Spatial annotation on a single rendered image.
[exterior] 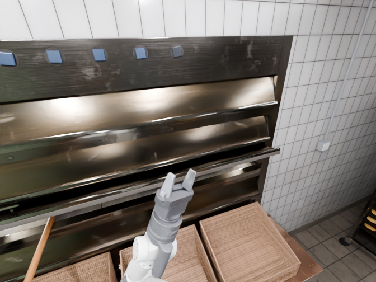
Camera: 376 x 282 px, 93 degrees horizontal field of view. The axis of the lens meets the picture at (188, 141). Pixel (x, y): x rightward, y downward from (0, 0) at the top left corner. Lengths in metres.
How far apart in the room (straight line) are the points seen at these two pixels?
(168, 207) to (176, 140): 0.64
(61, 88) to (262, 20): 1.03
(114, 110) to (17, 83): 0.36
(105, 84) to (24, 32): 0.30
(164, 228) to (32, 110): 0.75
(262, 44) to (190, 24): 0.44
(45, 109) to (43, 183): 0.36
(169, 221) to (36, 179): 0.77
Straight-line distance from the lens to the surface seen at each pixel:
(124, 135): 0.98
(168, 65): 0.94
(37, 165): 1.12
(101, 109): 0.94
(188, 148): 1.09
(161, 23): 0.94
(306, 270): 1.82
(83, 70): 0.91
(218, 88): 1.08
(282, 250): 1.74
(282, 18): 1.29
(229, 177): 1.41
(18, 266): 1.55
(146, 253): 0.59
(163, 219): 0.50
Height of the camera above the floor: 2.04
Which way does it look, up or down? 27 degrees down
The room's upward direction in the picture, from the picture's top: 2 degrees counter-clockwise
